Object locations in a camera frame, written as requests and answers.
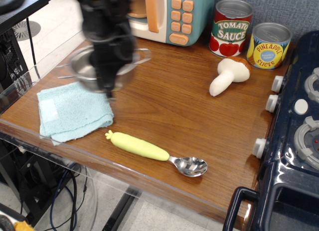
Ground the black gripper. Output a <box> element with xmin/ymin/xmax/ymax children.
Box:
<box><xmin>90</xmin><ymin>37</ymin><xmax>135</xmax><ymax>101</ymax></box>

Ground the small stainless steel pot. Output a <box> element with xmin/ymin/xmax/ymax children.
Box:
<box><xmin>61</xmin><ymin>46</ymin><xmax>152</xmax><ymax>93</ymax></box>

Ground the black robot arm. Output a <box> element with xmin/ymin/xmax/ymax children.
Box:
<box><xmin>77</xmin><ymin>0</ymin><xmax>135</xmax><ymax>98</ymax></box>

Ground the light blue folded cloth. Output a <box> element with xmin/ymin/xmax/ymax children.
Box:
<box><xmin>37</xmin><ymin>82</ymin><xmax>114</xmax><ymax>144</ymax></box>

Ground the toy microwave oven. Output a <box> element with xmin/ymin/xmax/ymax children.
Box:
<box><xmin>128</xmin><ymin>0</ymin><xmax>215</xmax><ymax>46</ymax></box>

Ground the black desk at left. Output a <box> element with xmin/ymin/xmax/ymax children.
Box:
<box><xmin>0</xmin><ymin>0</ymin><xmax>51</xmax><ymax>34</ymax></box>

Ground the plush mushroom toy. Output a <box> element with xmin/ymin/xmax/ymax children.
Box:
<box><xmin>209</xmin><ymin>56</ymin><xmax>252</xmax><ymax>97</ymax></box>

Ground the tomato sauce can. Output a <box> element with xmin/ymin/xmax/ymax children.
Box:
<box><xmin>209</xmin><ymin>0</ymin><xmax>253</xmax><ymax>57</ymax></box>

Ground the pineapple slices can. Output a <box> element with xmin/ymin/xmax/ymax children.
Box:
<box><xmin>246</xmin><ymin>22</ymin><xmax>293</xmax><ymax>70</ymax></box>

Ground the dark blue toy stove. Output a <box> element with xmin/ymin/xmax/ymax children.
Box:
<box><xmin>223</xmin><ymin>31</ymin><xmax>319</xmax><ymax>231</ymax></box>

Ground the blue cable under table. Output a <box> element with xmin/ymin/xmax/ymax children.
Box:
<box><xmin>49</xmin><ymin>166</ymin><xmax>88</xmax><ymax>231</ymax></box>

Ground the spoon with green handle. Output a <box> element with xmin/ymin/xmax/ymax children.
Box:
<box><xmin>105</xmin><ymin>130</ymin><xmax>208</xmax><ymax>178</ymax></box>

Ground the black cable under table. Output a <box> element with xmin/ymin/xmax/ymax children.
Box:
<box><xmin>44</xmin><ymin>163</ymin><xmax>88</xmax><ymax>231</ymax></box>

